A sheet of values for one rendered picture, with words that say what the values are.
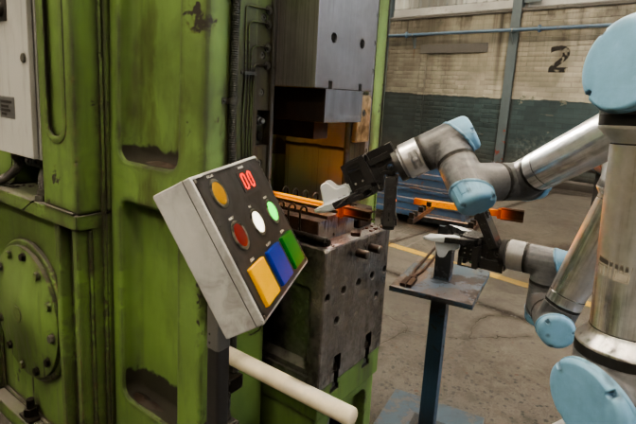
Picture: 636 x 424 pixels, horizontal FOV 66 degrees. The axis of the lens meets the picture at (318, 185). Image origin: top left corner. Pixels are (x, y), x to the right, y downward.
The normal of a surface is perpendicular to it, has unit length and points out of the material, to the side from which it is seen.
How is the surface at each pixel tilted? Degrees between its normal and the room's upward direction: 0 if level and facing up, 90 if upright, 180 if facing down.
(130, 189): 90
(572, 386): 98
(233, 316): 90
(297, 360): 42
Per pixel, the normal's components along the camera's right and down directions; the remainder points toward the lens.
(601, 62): -0.92, -0.11
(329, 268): 0.80, 0.15
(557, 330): -0.27, 0.16
